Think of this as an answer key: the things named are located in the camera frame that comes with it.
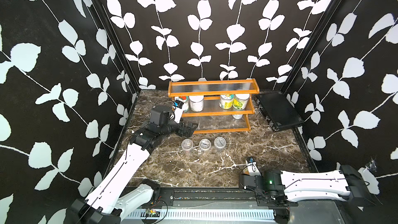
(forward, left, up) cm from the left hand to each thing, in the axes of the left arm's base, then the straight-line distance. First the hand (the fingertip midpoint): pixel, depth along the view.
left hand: (190, 120), depth 72 cm
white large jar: (+14, -3, -4) cm, 15 cm away
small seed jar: (-3, +3, -21) cm, 21 cm away
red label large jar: (+15, +3, -3) cm, 16 cm away
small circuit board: (-33, +19, -27) cm, 47 cm away
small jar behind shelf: (+16, -30, -22) cm, 40 cm away
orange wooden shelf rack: (+21, -13, -9) cm, 26 cm away
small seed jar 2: (-3, -7, -21) cm, 22 cm away
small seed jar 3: (-2, -16, -22) cm, 27 cm away
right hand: (-22, -27, -25) cm, 43 cm away
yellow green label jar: (+16, -20, -6) cm, 26 cm away
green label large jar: (+15, -28, -5) cm, 32 cm away
